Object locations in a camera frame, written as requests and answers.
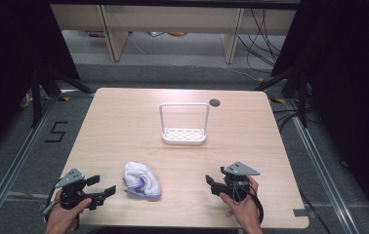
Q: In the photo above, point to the aluminium floor rail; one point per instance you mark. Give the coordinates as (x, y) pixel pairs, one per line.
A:
(322, 172)
(13, 169)

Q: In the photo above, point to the beige wooden shelf unit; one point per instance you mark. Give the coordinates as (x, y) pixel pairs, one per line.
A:
(172, 16)

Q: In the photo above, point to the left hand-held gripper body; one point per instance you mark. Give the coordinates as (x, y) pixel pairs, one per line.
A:
(75, 190)

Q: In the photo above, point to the white cloth with purple trim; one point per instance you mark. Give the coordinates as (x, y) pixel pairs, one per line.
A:
(142, 180)

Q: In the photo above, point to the grey tape piece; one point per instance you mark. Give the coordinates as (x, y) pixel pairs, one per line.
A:
(299, 213)

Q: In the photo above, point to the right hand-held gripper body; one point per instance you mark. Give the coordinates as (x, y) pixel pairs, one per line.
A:
(234, 185)

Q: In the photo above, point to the person's left hand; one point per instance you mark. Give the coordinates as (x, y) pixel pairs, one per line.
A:
(60, 219)

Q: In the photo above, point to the black metal stand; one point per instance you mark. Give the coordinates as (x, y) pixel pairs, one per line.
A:
(36, 97)
(302, 97)

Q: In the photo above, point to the person's right hand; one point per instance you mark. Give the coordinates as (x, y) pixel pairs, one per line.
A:
(246, 209)

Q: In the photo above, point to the dark curtain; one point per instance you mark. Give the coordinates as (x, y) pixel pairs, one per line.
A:
(351, 81)
(7, 65)

